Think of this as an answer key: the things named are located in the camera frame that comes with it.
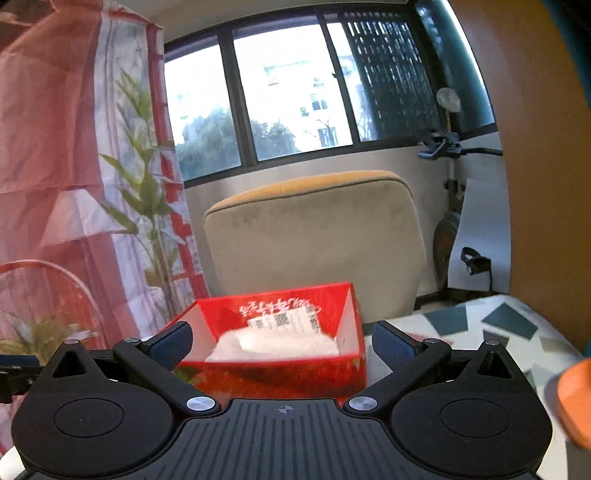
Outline white board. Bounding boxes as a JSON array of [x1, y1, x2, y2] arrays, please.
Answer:
[[450, 178, 514, 294]]

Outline red cardboard box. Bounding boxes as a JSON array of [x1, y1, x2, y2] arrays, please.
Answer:
[[157, 282, 369, 400]]

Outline orange object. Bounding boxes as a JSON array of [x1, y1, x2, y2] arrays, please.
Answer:
[[556, 357, 591, 451]]

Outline black exercise bike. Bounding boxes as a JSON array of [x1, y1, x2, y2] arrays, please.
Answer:
[[417, 129, 504, 296]]

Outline dark green curtain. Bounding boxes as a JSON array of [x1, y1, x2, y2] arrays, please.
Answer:
[[414, 0, 498, 136]]

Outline black lattice window screen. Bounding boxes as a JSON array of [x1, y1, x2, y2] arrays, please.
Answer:
[[341, 19, 440, 142]]

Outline red printed curtain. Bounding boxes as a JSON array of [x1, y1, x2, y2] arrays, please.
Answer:
[[0, 0, 209, 455]]

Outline terrazzo patterned tablecloth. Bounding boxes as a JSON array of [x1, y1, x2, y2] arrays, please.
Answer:
[[362, 293, 585, 480]]

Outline white soft packet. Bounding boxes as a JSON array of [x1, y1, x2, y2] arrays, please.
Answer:
[[205, 310, 341, 363]]

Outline tall green plant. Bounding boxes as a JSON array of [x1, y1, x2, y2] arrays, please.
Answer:
[[99, 69, 186, 319]]

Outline round white disc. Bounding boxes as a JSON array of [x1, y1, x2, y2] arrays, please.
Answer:
[[436, 87, 463, 114]]

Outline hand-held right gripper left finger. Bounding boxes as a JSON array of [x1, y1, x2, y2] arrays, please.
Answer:
[[44, 320, 221, 418]]

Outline brown wooden panel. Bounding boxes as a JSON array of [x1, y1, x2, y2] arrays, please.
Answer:
[[449, 0, 591, 357]]

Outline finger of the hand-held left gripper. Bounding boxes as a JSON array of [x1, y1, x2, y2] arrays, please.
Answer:
[[0, 354, 45, 404]]

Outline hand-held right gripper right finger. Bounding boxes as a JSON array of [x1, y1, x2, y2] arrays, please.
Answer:
[[342, 320, 525, 417]]

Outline beige upholstered chair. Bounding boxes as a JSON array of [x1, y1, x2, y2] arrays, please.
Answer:
[[203, 170, 428, 324]]

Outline black framed window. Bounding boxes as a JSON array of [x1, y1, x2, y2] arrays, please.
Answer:
[[163, 0, 498, 188]]

